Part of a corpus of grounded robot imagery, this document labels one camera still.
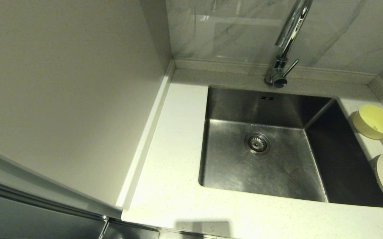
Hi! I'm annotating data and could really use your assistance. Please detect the chrome faucet lever handle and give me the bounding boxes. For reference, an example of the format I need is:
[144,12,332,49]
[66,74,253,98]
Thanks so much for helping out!
[284,59,300,78]

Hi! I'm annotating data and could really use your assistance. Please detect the stainless steel sink basin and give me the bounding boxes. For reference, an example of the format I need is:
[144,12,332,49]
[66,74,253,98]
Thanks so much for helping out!
[198,86,383,209]

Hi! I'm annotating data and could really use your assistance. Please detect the round metal drain strainer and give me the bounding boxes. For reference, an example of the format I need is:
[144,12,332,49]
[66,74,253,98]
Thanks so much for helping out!
[244,133,271,155]

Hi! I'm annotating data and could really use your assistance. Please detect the grey cabinet side panel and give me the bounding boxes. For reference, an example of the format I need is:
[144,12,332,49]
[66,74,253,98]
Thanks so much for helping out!
[0,0,173,213]

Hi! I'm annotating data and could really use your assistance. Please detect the chrome kitchen faucet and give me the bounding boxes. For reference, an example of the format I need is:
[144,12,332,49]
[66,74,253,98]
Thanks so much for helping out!
[265,0,313,88]

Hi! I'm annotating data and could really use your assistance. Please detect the yellow plastic bowl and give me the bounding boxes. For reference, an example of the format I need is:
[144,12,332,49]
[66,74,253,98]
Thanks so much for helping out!
[352,105,383,140]

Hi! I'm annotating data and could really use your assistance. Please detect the stainless steel appliance front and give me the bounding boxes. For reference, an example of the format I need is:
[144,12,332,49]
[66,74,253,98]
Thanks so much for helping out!
[0,179,160,239]

